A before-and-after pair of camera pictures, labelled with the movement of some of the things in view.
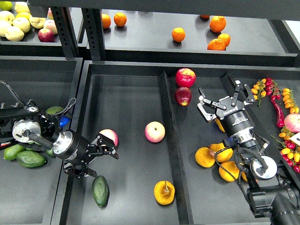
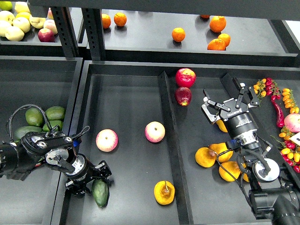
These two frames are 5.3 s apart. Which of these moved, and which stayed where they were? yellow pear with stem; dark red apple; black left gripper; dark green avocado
Moved: black left gripper
Stayed: dark green avocado; yellow pear with stem; dark red apple
